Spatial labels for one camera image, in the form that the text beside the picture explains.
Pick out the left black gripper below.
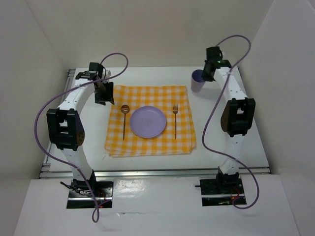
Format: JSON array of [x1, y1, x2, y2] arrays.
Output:
[[94, 81, 115, 106]]

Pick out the lilac plastic cup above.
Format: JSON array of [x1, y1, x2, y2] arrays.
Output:
[[190, 69, 206, 92]]

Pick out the copper spoon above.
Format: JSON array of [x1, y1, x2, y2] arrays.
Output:
[[121, 104, 130, 140]]

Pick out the yellow white checkered cloth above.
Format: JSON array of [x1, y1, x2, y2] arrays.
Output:
[[105, 86, 196, 157]]

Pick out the lilac plastic plate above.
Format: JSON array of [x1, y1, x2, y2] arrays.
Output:
[[129, 106, 166, 139]]

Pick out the copper fork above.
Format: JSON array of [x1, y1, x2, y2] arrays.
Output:
[[173, 103, 178, 139]]

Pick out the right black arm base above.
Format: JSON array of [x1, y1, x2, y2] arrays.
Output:
[[194, 171, 247, 207]]

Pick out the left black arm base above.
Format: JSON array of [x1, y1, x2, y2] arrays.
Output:
[[60, 176, 115, 209]]

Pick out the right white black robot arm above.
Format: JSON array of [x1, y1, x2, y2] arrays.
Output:
[[201, 46, 255, 159]]

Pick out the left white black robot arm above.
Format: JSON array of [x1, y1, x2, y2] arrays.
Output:
[[46, 62, 115, 196]]

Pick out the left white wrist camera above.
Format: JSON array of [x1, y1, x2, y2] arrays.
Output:
[[102, 70, 111, 79]]

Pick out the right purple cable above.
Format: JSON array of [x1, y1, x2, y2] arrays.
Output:
[[202, 34, 260, 209]]

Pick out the purple cable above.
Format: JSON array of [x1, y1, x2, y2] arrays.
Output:
[[202, 34, 260, 209], [33, 52, 129, 223]]

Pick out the aluminium front rail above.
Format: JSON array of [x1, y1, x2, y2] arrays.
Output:
[[39, 167, 270, 178]]

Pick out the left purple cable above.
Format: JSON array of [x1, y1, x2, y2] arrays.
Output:
[[33, 52, 129, 223]]

